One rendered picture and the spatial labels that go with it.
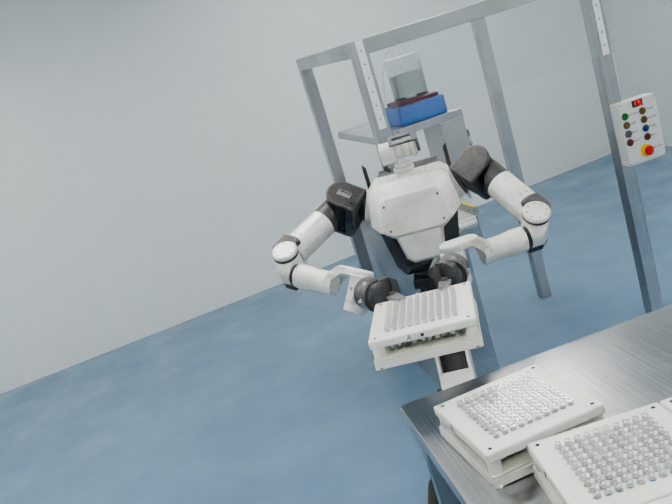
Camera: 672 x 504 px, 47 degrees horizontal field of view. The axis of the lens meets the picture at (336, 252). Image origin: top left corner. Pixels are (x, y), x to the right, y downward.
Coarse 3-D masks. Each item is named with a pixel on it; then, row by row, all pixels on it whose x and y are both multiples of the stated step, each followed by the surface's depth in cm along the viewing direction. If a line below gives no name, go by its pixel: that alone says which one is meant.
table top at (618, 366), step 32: (640, 320) 185; (544, 352) 184; (576, 352) 179; (608, 352) 175; (640, 352) 170; (480, 384) 178; (576, 384) 165; (608, 384) 161; (640, 384) 158; (416, 416) 173; (608, 416) 150; (448, 448) 156; (448, 480) 148; (480, 480) 142
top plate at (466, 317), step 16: (448, 288) 190; (464, 288) 186; (384, 304) 193; (464, 304) 176; (384, 320) 182; (448, 320) 170; (464, 320) 168; (384, 336) 173; (400, 336) 171; (416, 336) 170
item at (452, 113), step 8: (448, 112) 307; (456, 112) 307; (424, 120) 305; (432, 120) 305; (440, 120) 306; (448, 120) 307; (352, 128) 357; (360, 128) 347; (368, 128) 338; (392, 128) 312; (400, 128) 304; (408, 128) 304; (416, 128) 305; (424, 128) 305; (344, 136) 349; (352, 136) 334; (360, 136) 320; (368, 136) 310
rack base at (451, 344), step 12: (456, 336) 172; (480, 336) 169; (384, 348) 178; (396, 348) 176; (408, 348) 174; (420, 348) 172; (432, 348) 171; (444, 348) 170; (456, 348) 170; (468, 348) 170; (384, 360) 173; (396, 360) 172; (408, 360) 172; (420, 360) 172
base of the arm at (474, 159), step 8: (464, 152) 232; (472, 152) 231; (480, 152) 230; (488, 152) 230; (456, 160) 233; (464, 160) 231; (472, 160) 230; (480, 160) 229; (488, 160) 228; (456, 168) 232; (464, 168) 230; (472, 168) 229; (480, 168) 228; (464, 176) 230; (472, 176) 228; (464, 184) 235; (472, 184) 229; (480, 184) 231; (480, 192) 234
